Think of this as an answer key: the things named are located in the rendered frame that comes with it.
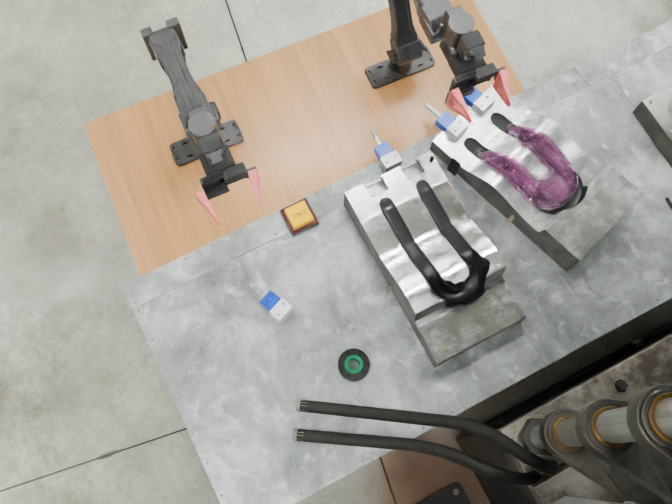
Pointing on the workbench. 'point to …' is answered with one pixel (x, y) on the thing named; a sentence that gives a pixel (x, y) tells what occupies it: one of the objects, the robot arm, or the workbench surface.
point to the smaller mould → (658, 120)
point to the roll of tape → (355, 360)
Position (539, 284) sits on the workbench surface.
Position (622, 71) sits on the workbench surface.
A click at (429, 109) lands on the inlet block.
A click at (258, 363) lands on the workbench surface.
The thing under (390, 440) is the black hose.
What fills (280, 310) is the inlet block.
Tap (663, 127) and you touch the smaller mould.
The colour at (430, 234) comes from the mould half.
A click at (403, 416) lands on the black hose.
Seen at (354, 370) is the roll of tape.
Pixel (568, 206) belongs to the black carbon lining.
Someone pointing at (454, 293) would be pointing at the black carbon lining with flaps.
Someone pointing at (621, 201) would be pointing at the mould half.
